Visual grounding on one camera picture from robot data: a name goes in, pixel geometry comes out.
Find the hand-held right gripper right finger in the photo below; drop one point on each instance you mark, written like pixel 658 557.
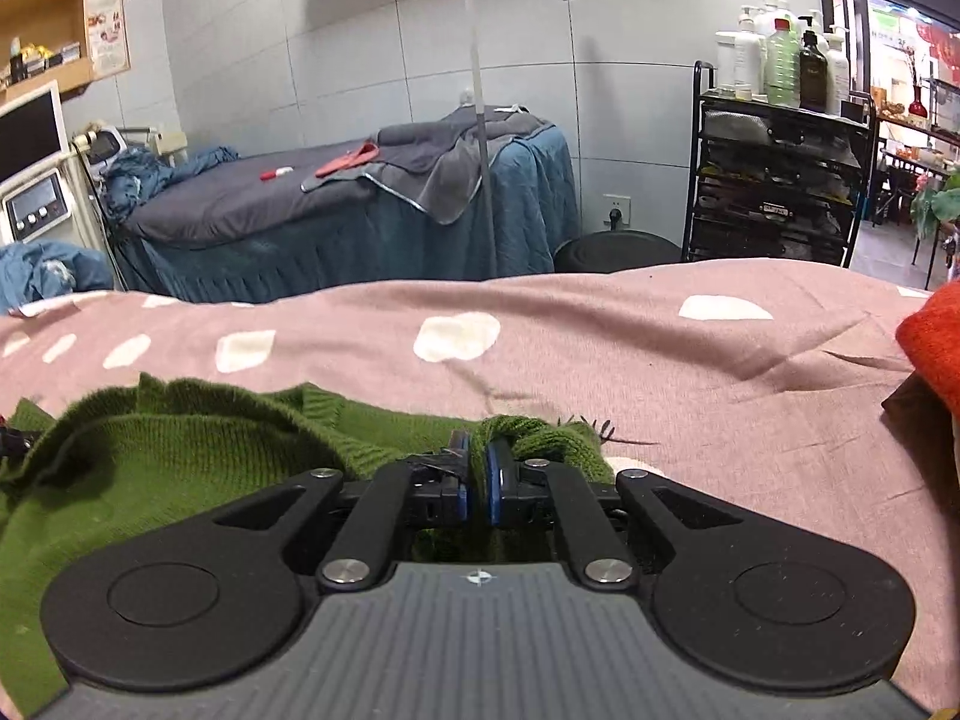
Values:
pixel 495 499

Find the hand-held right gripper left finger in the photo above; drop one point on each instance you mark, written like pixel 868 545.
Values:
pixel 459 499

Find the white floor lamp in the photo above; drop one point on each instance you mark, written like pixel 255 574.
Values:
pixel 476 75

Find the black round stool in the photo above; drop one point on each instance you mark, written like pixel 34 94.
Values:
pixel 615 251

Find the white machine handpiece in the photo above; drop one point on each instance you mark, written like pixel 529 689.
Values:
pixel 101 142

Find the white pump bottle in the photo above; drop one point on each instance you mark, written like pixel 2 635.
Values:
pixel 776 7
pixel 739 56
pixel 838 71

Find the green knit sweater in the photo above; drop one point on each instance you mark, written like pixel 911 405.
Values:
pixel 150 465

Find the wooden open cabinet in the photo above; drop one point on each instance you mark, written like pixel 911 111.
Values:
pixel 45 22

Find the pink spotted blanket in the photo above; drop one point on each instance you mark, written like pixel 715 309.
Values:
pixel 675 405

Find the red knit cloth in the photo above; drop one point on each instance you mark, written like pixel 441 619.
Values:
pixel 934 345

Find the green plastic bottle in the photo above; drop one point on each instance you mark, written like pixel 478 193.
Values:
pixel 782 64

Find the dark pump bottle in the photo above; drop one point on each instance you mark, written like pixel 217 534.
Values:
pixel 814 75

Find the blue cloth heap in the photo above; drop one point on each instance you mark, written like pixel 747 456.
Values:
pixel 52 274

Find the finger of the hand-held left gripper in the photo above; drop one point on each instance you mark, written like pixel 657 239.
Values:
pixel 11 441

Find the massage bed with blue skirt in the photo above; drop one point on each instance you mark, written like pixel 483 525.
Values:
pixel 315 240

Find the white beauty machine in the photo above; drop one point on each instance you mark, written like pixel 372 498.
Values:
pixel 37 202

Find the red cloth strip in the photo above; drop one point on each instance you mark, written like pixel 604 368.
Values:
pixel 346 160

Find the crumpled blue sheet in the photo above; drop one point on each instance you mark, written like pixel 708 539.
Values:
pixel 150 176

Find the white monitor screen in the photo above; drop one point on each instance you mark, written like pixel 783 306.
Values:
pixel 28 131

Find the wall poster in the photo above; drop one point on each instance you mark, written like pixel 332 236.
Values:
pixel 107 30

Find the red vase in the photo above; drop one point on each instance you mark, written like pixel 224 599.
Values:
pixel 918 101

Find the green plant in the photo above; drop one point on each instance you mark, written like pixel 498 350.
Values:
pixel 937 206

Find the small red white tube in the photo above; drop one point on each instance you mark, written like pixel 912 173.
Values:
pixel 275 173

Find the white wall socket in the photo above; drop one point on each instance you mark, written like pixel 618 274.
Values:
pixel 616 210

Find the grey towel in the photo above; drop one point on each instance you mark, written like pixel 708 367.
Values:
pixel 450 157

